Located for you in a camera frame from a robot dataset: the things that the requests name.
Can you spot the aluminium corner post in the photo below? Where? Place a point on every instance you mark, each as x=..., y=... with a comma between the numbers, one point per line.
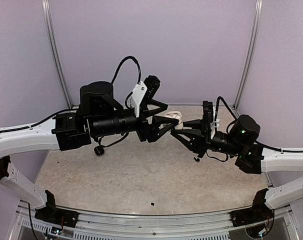
x=46, y=8
x=250, y=53

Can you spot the black earbuds charging case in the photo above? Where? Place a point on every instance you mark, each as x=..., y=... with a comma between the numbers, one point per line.
x=99, y=151

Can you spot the right aluminium corner post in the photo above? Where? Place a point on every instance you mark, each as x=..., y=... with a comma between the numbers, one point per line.
x=250, y=53

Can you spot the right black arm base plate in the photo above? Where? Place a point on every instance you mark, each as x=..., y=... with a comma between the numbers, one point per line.
x=257, y=212

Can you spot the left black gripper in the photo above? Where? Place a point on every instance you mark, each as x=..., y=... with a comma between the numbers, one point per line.
x=144, y=131

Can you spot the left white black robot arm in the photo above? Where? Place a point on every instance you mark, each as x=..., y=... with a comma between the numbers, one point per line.
x=98, y=115

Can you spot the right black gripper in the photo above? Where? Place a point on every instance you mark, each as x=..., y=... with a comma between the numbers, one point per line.
x=200, y=140

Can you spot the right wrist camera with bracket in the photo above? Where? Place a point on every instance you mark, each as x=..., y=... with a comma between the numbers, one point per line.
x=208, y=130

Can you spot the front aluminium rail frame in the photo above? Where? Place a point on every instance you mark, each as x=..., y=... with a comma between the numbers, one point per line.
x=178, y=186

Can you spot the left aluminium corner post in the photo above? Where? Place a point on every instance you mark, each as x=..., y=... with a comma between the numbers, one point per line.
x=46, y=8

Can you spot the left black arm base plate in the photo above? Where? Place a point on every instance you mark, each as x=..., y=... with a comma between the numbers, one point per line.
x=57, y=217

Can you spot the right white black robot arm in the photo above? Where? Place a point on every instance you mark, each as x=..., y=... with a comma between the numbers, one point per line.
x=252, y=157

